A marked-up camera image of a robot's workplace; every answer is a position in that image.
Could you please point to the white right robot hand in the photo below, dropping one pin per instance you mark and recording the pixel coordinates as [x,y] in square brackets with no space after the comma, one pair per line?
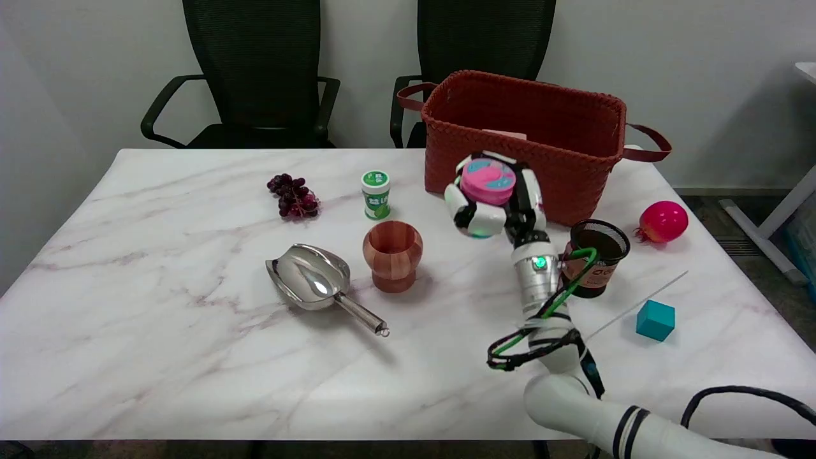
[489,218]

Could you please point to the pink gum jar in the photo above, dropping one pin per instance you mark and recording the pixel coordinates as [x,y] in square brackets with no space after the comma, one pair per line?
[488,180]

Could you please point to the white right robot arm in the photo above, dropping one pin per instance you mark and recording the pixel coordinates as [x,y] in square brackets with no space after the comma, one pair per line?
[561,357]

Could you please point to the brown woven storage basket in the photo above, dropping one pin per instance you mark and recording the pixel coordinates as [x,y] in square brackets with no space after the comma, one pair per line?
[561,137]

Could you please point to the green gum jar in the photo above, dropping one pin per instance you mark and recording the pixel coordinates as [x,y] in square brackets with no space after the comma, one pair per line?
[376,194]

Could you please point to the blue storage bin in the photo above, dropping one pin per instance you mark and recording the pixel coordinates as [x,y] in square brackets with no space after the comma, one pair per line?
[804,239]

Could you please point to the wooden goblet cup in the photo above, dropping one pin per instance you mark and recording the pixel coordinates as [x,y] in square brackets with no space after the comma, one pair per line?
[393,253]

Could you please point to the black mesh pen cup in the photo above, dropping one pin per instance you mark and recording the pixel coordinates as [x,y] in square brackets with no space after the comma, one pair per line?
[599,258]

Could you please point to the thin clear stick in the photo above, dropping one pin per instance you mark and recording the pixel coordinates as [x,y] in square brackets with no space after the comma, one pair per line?
[637,305]

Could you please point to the pink pomegranate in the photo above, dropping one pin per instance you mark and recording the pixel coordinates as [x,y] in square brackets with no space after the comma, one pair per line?
[663,222]

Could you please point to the black office chair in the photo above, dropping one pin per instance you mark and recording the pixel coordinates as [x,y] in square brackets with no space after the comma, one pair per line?
[255,70]
[478,38]

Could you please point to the silver metal scoop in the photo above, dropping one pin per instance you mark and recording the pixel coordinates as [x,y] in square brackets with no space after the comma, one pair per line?
[315,280]

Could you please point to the teal cube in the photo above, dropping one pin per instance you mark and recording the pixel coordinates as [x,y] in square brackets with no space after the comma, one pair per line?
[655,320]

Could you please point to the purple grape bunch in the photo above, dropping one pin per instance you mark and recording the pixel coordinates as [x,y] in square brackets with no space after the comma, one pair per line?
[293,197]

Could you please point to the white side table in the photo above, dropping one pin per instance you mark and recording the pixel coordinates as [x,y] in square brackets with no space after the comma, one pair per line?
[781,210]

